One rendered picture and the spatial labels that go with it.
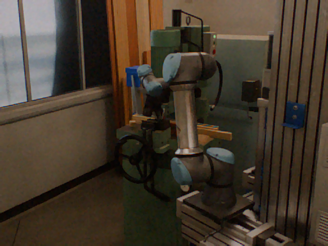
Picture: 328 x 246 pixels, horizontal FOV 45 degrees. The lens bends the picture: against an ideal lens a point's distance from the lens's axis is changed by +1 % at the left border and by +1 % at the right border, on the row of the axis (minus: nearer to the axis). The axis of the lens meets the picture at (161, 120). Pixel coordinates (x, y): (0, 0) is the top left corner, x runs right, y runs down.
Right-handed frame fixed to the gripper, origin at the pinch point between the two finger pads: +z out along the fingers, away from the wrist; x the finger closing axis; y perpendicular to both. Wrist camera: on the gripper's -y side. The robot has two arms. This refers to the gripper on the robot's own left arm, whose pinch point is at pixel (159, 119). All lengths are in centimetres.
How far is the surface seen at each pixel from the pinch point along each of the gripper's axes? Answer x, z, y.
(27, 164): 135, 62, -16
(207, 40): -7, -12, 62
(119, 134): 31.0, 14.5, -4.3
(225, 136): -33.1, 17.9, 11.7
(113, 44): 118, 33, 114
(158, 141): -3.1, 6.6, -10.6
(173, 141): -7.8, 12.7, -3.3
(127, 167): 25.6, 32.9, -15.0
